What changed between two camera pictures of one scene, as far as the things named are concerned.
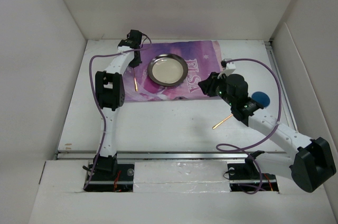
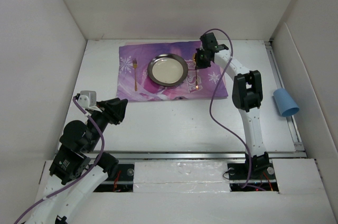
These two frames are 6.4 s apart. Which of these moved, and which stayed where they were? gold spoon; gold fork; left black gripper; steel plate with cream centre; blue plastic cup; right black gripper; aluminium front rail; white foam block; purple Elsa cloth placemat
Moved: left black gripper; gold spoon; blue plastic cup; right black gripper
Stayed: purple Elsa cloth placemat; gold fork; aluminium front rail; white foam block; steel plate with cream centre
